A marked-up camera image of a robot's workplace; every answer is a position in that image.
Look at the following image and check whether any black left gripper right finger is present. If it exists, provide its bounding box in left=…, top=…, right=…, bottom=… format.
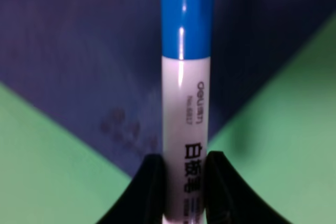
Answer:
left=206, top=151, right=289, bottom=224

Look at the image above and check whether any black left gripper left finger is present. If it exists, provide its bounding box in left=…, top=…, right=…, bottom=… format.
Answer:
left=98, top=154, right=166, bottom=224

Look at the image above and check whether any blue and white marker pen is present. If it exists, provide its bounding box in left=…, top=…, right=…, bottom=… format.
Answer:
left=161, top=0, right=214, bottom=223

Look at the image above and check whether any dark blue notebook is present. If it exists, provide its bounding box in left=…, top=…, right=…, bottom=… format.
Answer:
left=1, top=0, right=335, bottom=175

